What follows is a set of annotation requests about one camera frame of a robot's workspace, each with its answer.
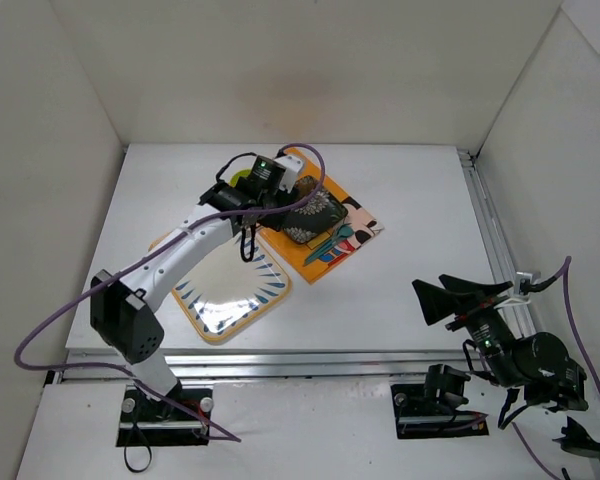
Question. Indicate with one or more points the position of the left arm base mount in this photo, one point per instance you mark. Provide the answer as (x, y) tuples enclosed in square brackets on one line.
[(147, 422)]

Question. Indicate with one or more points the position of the white blue-patterned rectangular plate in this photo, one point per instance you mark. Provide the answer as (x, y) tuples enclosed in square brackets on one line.
[(226, 304)]

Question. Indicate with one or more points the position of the teal plastic spoon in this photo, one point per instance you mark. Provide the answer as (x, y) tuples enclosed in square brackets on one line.
[(337, 239)]

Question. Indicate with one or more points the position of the teal plastic fork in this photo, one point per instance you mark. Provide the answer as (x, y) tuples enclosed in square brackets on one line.
[(325, 247)]

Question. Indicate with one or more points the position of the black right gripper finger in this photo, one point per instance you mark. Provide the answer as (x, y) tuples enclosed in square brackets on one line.
[(465, 291), (437, 306)]

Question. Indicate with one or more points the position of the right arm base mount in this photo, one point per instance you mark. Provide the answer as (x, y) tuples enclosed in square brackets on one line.
[(434, 408)]

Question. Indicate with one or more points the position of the aluminium frame rail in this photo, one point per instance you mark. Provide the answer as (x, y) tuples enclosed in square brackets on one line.
[(495, 240), (307, 365)]

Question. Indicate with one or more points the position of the aluminium frame rail front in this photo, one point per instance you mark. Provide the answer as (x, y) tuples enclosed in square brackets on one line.
[(307, 365)]

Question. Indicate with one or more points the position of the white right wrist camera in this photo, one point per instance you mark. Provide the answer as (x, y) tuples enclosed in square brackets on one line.
[(521, 290)]

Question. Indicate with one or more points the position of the black floral square plate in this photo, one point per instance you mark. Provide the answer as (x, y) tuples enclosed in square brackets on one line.
[(320, 214)]

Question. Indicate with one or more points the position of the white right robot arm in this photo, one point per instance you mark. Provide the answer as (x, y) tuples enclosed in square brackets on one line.
[(530, 381)]

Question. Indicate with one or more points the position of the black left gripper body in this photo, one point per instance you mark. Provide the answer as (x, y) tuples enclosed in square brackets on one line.
[(275, 216)]

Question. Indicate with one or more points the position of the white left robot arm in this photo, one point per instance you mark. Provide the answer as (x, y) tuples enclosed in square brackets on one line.
[(123, 313)]

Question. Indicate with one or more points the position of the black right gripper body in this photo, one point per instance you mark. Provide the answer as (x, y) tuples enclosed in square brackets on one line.
[(473, 307)]

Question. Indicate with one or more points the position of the aluminium frame rail right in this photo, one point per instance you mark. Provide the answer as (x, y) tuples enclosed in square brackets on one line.
[(495, 240)]

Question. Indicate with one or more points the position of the green small bowl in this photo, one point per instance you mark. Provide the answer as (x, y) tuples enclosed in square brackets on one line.
[(240, 178)]

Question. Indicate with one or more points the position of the orange cartoon placemat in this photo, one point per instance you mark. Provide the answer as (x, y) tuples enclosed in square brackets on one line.
[(324, 253)]

